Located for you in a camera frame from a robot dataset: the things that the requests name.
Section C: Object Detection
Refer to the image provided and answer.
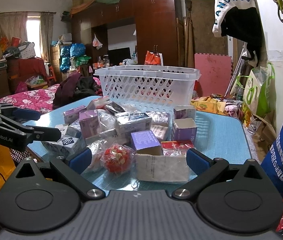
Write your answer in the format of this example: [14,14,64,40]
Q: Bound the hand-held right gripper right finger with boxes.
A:
[172,147,267,202]

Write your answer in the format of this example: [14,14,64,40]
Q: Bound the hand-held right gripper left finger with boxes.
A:
[13,147,106,202]

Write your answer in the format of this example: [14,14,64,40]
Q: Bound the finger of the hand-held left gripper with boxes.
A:
[14,124,62,143]
[0,102,41,121]

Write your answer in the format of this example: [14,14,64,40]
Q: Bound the pink purple box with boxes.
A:
[79,110,100,139]

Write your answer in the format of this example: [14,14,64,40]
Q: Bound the white pink printed packet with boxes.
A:
[151,125,169,142]

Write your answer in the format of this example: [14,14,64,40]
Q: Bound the violet box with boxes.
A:
[131,131,163,155]

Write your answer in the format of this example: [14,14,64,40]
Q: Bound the white plastic basket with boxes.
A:
[94,64,202,108]

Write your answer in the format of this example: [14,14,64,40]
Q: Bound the pink floral blanket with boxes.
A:
[0,84,62,113]

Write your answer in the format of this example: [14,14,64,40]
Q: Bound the black white patterned box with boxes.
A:
[42,134,82,156]

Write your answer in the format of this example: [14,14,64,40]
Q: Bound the light purple box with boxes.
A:
[63,105,87,124]

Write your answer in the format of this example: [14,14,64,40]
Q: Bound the open purple box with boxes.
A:
[173,105,197,120]
[171,118,198,143]

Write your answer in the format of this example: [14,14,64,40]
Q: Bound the white cardboard box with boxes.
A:
[135,153,190,183]

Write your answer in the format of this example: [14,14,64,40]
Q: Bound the red cloth covered furniture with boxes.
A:
[7,57,48,86]

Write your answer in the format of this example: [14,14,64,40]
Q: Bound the red plastic stool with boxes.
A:
[47,66,57,82]

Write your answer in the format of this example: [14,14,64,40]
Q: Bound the dark purple clothes pile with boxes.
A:
[52,73,102,103]

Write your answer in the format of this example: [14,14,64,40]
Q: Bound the yellow cloth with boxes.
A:
[191,96,226,116]

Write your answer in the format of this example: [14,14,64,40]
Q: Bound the clear wrapped purple packet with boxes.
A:
[146,111,172,127]

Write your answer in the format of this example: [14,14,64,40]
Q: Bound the dark shiny pouch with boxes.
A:
[105,102,126,114]

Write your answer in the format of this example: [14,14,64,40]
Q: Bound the floral cloth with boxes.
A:
[225,103,245,121]

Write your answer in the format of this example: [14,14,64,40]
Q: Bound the grey box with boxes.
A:
[115,112,152,134]

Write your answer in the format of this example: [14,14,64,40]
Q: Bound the white floral box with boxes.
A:
[18,42,36,59]

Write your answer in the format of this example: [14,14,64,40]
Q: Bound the brown paper bag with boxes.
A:
[251,114,277,153]

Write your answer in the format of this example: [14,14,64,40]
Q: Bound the blue plastic bags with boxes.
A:
[60,43,86,72]

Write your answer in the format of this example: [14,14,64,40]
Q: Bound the beige curtain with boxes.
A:
[40,12,55,61]
[0,12,28,43]

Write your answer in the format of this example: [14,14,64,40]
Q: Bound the pink foam mat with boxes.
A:
[194,53,233,97]

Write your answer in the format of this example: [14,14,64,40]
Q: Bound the green white shopping bag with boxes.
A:
[242,62,276,118]

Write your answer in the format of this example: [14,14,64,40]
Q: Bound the metal poles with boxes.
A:
[225,42,247,96]

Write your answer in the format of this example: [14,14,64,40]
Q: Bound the white hanging plastic bag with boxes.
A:
[92,33,103,50]

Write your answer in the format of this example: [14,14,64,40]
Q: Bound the black monitor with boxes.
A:
[107,47,131,66]

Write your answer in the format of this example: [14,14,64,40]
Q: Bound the orange bag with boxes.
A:
[144,50,163,66]

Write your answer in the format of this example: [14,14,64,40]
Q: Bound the brown wooden board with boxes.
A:
[188,0,230,56]

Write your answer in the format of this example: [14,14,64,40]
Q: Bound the brown wooden wardrobe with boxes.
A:
[71,0,182,67]

